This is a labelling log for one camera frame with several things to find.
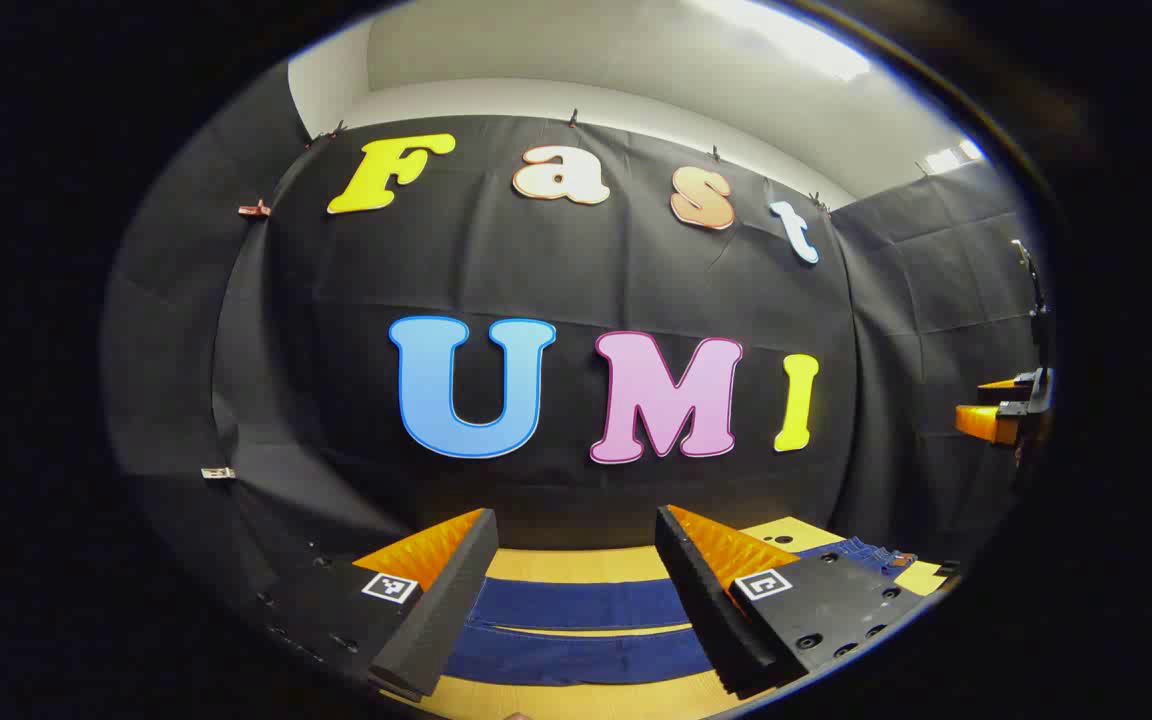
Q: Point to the red cloth clip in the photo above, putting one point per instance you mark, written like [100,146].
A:
[256,210]

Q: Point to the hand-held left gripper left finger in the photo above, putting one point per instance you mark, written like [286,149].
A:
[446,610]

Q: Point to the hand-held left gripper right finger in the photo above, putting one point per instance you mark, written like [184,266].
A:
[701,610]

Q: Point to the small white cloth tag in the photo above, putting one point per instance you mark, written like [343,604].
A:
[218,473]

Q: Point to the ceiling light panel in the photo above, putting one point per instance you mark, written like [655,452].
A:
[951,158]

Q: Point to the blue denim jeans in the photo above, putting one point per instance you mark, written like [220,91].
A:
[576,605]

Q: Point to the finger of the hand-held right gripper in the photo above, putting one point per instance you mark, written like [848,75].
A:
[986,422]
[1011,390]

